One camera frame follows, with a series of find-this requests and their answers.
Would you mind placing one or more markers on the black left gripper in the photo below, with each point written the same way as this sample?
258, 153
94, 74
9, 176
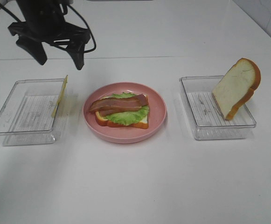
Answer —
45, 22

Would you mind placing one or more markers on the pale pink bacon strip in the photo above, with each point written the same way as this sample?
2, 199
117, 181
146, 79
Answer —
122, 104

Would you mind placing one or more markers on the green lettuce leaf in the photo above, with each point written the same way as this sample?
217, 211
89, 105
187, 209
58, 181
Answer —
128, 118

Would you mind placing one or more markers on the dark brown bacon strip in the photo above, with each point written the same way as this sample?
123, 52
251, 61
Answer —
141, 97

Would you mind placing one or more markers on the white bread slice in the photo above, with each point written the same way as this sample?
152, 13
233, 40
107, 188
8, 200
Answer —
103, 122

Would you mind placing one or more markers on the yellow cheese slice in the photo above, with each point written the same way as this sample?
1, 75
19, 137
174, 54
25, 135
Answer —
60, 96

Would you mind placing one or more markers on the clear left plastic tray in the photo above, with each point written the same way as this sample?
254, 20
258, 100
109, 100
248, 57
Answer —
25, 117

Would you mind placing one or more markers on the clear plastic tray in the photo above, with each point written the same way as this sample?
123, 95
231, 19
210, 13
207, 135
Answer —
25, 117
205, 120

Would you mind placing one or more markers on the pink round plate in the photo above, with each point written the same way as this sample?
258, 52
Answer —
156, 116

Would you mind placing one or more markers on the clear right plastic tray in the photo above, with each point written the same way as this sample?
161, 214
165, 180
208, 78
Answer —
205, 120

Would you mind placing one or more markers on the upright bread slice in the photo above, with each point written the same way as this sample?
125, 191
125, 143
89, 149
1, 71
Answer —
236, 87

